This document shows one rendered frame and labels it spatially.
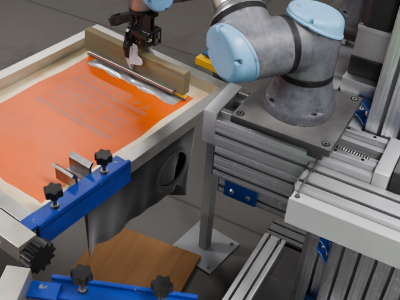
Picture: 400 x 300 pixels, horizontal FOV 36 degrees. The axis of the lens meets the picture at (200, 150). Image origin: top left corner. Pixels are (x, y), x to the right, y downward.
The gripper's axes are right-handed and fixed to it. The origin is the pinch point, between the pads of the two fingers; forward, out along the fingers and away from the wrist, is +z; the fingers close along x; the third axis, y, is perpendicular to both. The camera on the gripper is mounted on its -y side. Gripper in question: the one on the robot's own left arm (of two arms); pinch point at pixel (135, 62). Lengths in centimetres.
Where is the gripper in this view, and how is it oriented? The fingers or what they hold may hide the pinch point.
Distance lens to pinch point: 195.7
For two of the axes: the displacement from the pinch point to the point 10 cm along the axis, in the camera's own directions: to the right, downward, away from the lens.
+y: 7.9, 4.4, -4.2
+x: 6.1, -4.8, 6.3
